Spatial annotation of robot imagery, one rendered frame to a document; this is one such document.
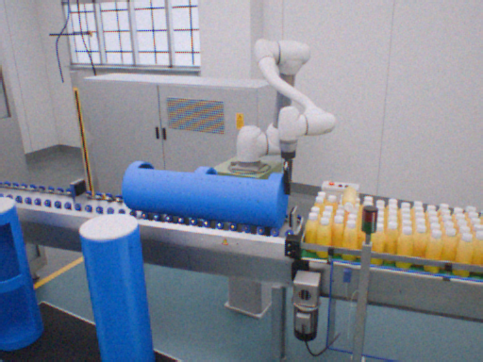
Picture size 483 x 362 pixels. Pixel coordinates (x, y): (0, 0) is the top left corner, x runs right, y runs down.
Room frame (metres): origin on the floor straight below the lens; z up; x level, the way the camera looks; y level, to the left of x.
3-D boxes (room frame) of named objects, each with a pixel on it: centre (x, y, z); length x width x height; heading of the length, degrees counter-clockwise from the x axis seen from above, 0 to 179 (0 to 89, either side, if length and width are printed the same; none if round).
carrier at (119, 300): (1.92, 0.67, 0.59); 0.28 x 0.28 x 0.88
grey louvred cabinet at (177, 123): (4.40, 0.67, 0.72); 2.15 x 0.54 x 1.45; 60
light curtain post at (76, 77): (2.81, 1.05, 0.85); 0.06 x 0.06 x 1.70; 71
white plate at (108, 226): (1.92, 0.67, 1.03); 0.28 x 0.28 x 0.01
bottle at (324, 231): (1.82, -0.38, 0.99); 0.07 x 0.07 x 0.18
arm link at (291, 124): (2.05, -0.24, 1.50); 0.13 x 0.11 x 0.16; 102
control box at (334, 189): (2.23, -0.55, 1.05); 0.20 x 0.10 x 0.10; 71
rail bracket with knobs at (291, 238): (1.82, -0.24, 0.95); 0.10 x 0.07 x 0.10; 161
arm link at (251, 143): (2.70, -0.06, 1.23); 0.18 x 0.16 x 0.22; 103
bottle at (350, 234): (1.78, -0.50, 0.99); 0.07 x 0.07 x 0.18
